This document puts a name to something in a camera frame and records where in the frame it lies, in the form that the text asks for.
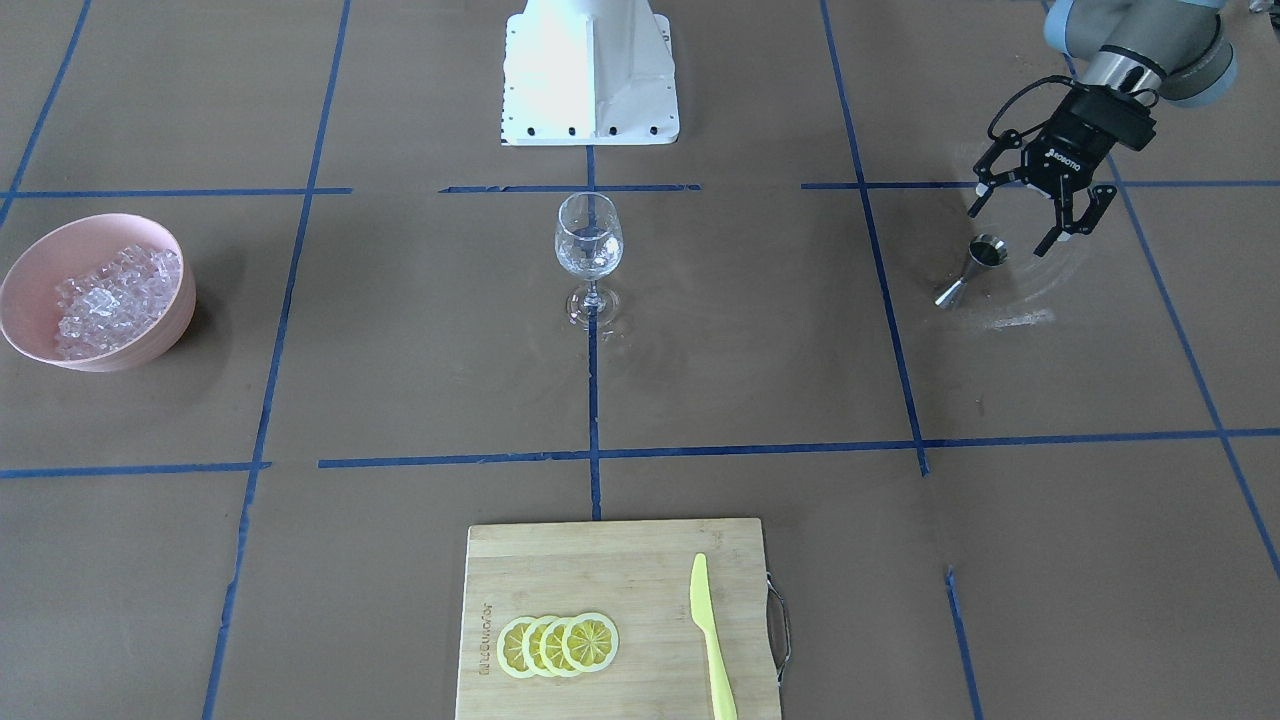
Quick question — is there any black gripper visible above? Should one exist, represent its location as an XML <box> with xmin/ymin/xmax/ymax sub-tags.
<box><xmin>966</xmin><ymin>88</ymin><xmax>1155</xmax><ymax>258</ymax></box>

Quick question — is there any steel cocktail jigger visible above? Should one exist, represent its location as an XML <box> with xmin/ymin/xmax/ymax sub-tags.
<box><xmin>934</xmin><ymin>233</ymin><xmax>1009</xmax><ymax>309</ymax></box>

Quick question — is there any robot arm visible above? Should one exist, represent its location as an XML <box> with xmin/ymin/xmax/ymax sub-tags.
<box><xmin>968</xmin><ymin>1</ymin><xmax>1239</xmax><ymax>256</ymax></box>

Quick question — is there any clear wine glass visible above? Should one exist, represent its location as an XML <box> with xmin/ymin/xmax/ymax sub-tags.
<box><xmin>554</xmin><ymin>192</ymin><xmax>625</xmax><ymax>331</ymax></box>

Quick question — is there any clear ice cubes pile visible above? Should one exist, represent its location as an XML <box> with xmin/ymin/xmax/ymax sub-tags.
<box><xmin>54</xmin><ymin>243</ymin><xmax>183</xmax><ymax>361</ymax></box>

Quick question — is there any bamboo cutting board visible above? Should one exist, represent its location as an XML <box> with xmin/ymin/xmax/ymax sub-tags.
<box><xmin>454</xmin><ymin>518</ymin><xmax>782</xmax><ymax>719</ymax></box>

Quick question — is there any yellow plastic knife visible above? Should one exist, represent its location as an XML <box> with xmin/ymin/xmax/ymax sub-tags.
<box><xmin>687</xmin><ymin>553</ymin><xmax>739</xmax><ymax>719</ymax></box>

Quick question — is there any pink bowl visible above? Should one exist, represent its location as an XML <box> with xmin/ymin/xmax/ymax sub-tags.
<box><xmin>3</xmin><ymin>213</ymin><xmax>196</xmax><ymax>372</ymax></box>

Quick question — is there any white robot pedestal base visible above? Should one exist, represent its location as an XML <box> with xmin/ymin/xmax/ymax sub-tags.
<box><xmin>500</xmin><ymin>1</ymin><xmax>681</xmax><ymax>146</ymax></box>

